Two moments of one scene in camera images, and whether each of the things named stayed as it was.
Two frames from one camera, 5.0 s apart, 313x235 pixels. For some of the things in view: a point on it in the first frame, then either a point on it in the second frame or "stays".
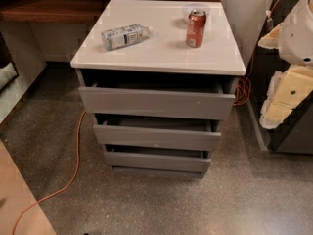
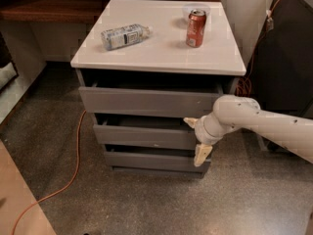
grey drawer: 150,130 stays
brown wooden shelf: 37,6 stays
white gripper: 297,39 → 201,131
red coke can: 196,26 stays
